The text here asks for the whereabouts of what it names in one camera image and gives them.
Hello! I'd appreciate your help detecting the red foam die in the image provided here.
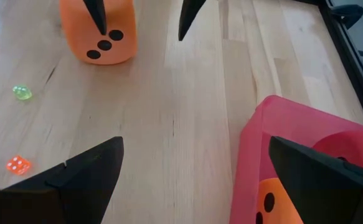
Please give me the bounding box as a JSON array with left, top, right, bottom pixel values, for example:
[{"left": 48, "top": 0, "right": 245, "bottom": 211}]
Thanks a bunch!
[{"left": 311, "top": 129, "right": 363, "bottom": 175}]

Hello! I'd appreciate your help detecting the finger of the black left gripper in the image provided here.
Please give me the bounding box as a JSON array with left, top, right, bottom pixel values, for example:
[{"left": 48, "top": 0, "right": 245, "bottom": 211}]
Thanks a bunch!
[
  {"left": 177, "top": 0, "right": 207, "bottom": 42},
  {"left": 82, "top": 0, "right": 108, "bottom": 36}
]

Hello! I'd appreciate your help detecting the small yellow-green die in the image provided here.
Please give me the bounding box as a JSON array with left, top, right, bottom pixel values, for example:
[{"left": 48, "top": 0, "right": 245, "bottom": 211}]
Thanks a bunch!
[{"left": 12, "top": 83, "right": 33, "bottom": 101}]

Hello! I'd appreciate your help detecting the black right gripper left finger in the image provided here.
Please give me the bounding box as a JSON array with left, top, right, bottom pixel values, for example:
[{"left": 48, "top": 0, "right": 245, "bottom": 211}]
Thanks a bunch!
[{"left": 0, "top": 136, "right": 125, "bottom": 224}]

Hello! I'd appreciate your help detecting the pink translucent plastic bin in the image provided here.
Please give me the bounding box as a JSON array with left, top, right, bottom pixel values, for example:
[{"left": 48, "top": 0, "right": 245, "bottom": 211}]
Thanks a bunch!
[{"left": 229, "top": 95, "right": 363, "bottom": 224}]

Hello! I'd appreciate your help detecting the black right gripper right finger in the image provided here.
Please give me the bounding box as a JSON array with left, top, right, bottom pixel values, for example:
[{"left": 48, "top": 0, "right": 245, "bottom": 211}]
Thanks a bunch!
[{"left": 268, "top": 136, "right": 363, "bottom": 224}]

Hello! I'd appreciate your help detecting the black frame clamp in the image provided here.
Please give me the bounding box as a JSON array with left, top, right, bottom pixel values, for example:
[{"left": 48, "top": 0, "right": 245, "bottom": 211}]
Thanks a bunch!
[{"left": 330, "top": 3, "right": 363, "bottom": 30}]

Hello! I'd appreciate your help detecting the orange foam die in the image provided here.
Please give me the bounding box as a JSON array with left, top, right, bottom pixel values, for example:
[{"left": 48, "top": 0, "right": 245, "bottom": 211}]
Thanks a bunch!
[
  {"left": 59, "top": 0, "right": 138, "bottom": 66},
  {"left": 255, "top": 177, "right": 305, "bottom": 224}
]

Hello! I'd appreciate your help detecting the small orange die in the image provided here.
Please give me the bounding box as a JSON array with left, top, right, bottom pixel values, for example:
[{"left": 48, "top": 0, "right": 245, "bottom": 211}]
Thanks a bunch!
[{"left": 6, "top": 155, "right": 32, "bottom": 176}]

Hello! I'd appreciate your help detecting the black metal table frame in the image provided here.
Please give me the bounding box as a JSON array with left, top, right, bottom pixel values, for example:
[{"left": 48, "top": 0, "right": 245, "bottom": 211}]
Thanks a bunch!
[{"left": 293, "top": 0, "right": 363, "bottom": 130}]

